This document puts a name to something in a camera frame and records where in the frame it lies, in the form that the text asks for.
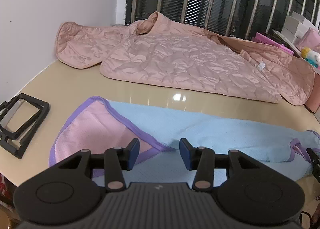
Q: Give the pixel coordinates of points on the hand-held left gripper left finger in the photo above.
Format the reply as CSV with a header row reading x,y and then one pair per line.
x,y
132,154

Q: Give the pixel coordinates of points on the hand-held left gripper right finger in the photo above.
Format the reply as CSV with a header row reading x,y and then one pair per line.
x,y
186,155

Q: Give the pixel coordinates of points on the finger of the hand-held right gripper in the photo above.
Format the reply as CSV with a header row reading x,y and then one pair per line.
x,y
314,161

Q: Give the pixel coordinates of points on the pink blue purple-trimmed garment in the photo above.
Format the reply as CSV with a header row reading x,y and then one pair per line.
x,y
200,126

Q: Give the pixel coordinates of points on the pink round box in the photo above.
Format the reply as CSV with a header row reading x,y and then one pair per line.
x,y
315,98

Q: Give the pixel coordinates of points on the pink quilted jacket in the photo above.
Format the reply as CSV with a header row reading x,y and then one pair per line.
x,y
190,63

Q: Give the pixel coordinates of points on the black folding stand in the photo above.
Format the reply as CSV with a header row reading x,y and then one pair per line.
x,y
42,116

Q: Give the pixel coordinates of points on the white yellow plush toy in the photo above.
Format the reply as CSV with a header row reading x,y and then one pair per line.
x,y
312,56

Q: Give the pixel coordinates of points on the pink cushion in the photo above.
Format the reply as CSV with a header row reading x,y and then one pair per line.
x,y
311,40

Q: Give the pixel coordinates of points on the pink flat box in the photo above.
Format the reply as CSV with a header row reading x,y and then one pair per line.
x,y
270,41

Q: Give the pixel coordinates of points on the stack of white boxes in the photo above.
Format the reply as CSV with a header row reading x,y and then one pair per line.
x,y
293,27

